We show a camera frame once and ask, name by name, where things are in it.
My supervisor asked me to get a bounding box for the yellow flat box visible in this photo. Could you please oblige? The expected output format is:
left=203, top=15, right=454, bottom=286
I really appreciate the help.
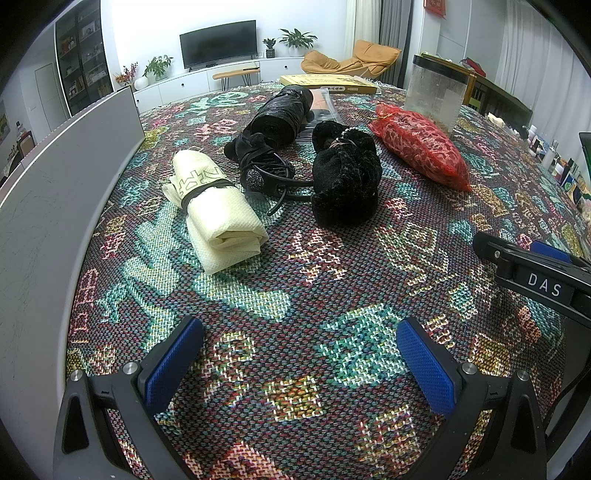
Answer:
left=279, top=73, right=382, bottom=95

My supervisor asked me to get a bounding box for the white window curtain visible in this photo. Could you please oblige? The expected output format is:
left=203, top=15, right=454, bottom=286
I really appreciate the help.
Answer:
left=501, top=0, right=591, bottom=139

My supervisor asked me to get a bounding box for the red flower bouquet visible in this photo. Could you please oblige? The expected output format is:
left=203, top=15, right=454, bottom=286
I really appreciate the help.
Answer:
left=115, top=62, right=139, bottom=86

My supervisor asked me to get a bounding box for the black glass display cabinet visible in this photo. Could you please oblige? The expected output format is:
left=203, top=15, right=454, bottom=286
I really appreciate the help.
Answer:
left=54, top=0, right=116, bottom=118

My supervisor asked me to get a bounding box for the patterned woven blanket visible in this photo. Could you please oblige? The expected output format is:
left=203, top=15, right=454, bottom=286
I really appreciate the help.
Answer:
left=65, top=80, right=591, bottom=480

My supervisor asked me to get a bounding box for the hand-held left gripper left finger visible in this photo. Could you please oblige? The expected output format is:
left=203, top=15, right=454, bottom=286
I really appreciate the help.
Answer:
left=53, top=316, right=205, bottom=480

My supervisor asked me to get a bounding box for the bushy green potted plant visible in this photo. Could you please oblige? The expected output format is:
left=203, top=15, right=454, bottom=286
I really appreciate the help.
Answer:
left=142, top=54, right=174, bottom=84

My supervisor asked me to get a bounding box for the tan rocking chair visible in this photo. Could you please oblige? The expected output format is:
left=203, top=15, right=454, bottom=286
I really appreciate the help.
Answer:
left=301, top=39, right=402, bottom=77

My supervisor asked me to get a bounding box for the large leafy potted plant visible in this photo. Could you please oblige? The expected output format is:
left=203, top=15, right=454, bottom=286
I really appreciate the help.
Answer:
left=278, top=28, right=319, bottom=57

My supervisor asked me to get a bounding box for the clear plastic package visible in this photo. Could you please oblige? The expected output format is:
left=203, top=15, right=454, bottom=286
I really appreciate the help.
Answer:
left=295, top=88, right=345, bottom=141

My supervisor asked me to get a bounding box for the black television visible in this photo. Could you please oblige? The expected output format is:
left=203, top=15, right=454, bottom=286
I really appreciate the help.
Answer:
left=179, top=20, right=258, bottom=71

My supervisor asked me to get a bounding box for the white door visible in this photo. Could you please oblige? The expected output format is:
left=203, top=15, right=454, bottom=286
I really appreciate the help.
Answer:
left=34, top=65, right=61, bottom=139

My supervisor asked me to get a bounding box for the wooden coffee table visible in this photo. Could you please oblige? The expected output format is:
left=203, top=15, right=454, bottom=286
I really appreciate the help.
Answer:
left=212, top=66, right=262, bottom=90

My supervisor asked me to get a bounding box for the black fuzzy scarf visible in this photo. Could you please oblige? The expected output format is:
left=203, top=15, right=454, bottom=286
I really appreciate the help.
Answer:
left=310, top=121, right=383, bottom=228

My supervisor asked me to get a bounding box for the green chair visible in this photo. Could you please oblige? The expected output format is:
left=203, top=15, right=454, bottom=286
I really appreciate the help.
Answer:
left=468, top=74, right=488, bottom=114

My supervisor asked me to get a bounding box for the black plastic bag roll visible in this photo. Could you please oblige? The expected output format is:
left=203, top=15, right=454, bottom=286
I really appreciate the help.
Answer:
left=249, top=88, right=315, bottom=148

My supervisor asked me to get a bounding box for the white drawer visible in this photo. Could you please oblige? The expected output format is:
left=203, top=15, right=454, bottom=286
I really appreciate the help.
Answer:
left=0, top=85, right=141, bottom=352

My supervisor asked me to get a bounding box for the grey curtain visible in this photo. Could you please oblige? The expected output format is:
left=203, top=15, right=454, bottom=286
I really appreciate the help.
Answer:
left=379, top=0, right=414, bottom=86

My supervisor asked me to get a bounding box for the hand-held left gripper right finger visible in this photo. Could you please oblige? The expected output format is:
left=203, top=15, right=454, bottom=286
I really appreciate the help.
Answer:
left=396, top=316, right=550, bottom=480

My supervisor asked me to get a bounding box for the white low cabinet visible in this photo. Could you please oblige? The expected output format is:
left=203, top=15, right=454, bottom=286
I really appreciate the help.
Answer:
left=134, top=55, right=310, bottom=114

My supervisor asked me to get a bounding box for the clear jar with black lid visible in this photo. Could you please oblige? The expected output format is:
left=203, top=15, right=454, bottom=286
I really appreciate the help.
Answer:
left=404, top=54, right=469, bottom=134

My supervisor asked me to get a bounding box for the row of small bottles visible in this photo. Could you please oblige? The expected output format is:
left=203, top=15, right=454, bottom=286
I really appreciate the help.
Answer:
left=485, top=113, right=591, bottom=208

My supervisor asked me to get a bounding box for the cream cloth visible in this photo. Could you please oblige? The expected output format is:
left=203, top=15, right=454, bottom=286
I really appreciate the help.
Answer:
left=161, top=148, right=269, bottom=276

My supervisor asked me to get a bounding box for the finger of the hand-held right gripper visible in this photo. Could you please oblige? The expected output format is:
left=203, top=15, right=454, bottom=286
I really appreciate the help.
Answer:
left=473, top=232, right=573, bottom=278
left=530, top=240, right=591, bottom=278

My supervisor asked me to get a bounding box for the red mesh pouch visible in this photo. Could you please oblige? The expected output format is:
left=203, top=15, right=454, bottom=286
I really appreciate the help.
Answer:
left=368, top=102, right=472, bottom=192

